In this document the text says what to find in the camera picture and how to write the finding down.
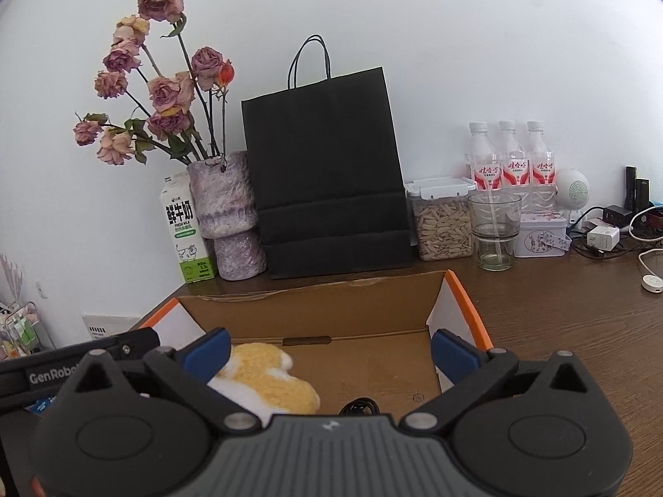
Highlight dried pink rose bouquet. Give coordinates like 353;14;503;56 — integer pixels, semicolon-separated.
73;0;236;166

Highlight clear seed container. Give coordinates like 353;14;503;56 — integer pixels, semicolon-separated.
405;178;477;262

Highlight orange red cardboard box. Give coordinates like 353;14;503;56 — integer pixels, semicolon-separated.
132;269;493;417

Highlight clear glass cup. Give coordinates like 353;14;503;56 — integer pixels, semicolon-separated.
467;194;522;271

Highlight yellow white plush toy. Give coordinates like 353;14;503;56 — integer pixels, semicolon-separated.
207;343;321;422

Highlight white green milk carton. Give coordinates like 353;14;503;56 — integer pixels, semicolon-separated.
158;171;217;285

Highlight black paper bag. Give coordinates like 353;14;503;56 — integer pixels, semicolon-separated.
241;35;415;280

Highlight purple textured vase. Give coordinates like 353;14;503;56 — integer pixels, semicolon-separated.
186;151;267;281

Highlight black red gadget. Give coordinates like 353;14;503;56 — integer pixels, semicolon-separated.
634;206;663;241

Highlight white puck charger cable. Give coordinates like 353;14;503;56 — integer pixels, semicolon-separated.
637;248;663;293

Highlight black usb cable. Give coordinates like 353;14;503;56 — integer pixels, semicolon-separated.
339;398;387;417

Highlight wire rack with bottles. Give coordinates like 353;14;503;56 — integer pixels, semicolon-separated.
0;300;42;360

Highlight white charger plug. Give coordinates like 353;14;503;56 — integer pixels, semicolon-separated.
588;225;621;252

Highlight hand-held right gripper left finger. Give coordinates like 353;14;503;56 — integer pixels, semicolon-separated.
59;328;262;434

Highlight white round speaker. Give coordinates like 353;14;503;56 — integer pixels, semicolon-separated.
555;168;590;218

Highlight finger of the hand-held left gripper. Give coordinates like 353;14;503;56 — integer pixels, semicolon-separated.
118;327;162;368

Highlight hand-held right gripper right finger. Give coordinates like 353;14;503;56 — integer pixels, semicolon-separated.
403;328;602;434

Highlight white printed tin box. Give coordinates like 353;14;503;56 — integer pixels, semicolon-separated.
514;211;572;260

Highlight blue white packets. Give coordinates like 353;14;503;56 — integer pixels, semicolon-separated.
23;396;58;415

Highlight wooden desktop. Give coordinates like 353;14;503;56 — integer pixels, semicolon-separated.
129;238;663;497

